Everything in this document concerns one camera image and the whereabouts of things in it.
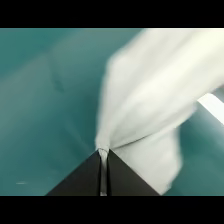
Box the white garment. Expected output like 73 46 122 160
94 28 224 197

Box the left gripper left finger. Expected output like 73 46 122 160
45 149 102 197

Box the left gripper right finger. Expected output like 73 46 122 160
106 149 161 197

